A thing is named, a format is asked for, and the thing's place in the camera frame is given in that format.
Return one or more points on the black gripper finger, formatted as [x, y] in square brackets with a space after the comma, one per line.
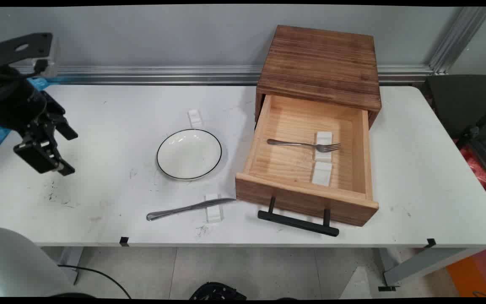
[40, 156]
[63, 124]

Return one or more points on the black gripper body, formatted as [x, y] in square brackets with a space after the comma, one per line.
[13, 103]

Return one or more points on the silver table knife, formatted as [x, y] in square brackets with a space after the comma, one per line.
[184, 208]

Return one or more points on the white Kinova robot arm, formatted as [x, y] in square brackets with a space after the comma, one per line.
[15, 266]

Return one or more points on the grey table leg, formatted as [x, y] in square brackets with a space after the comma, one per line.
[420, 264]
[71, 264]

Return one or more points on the white plate with black rim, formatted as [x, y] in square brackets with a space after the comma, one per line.
[189, 154]

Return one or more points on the white cutlery rest block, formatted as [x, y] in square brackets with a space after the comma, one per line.
[323, 147]
[214, 211]
[195, 118]
[322, 174]

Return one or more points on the black round floor object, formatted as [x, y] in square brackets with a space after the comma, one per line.
[217, 292]

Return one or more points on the silver fork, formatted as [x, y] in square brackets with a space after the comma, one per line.
[302, 145]

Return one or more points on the light wooden drawer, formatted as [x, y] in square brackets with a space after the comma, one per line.
[302, 177]

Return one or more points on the dark wooden cabinet case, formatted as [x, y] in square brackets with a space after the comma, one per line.
[321, 63]

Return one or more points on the red plastic bag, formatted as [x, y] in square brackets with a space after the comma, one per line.
[477, 166]

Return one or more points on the horizontal aluminium frame rail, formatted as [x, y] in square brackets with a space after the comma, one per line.
[154, 74]

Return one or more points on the diagonal aluminium frame post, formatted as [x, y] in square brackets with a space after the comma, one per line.
[458, 38]

